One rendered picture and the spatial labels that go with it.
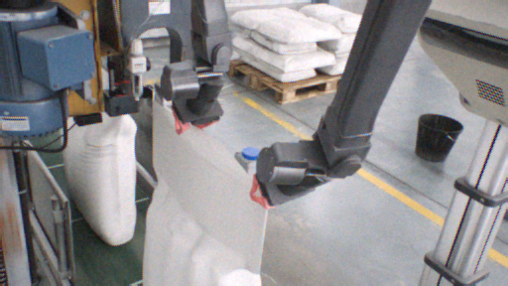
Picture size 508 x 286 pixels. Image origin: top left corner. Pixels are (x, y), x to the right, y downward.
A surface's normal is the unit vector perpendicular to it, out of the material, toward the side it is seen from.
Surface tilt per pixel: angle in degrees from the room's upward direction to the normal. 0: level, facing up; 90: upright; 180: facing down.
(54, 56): 90
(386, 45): 117
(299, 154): 28
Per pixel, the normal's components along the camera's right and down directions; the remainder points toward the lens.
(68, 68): 0.88, 0.29
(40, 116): 0.62, 0.43
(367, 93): 0.17, 0.81
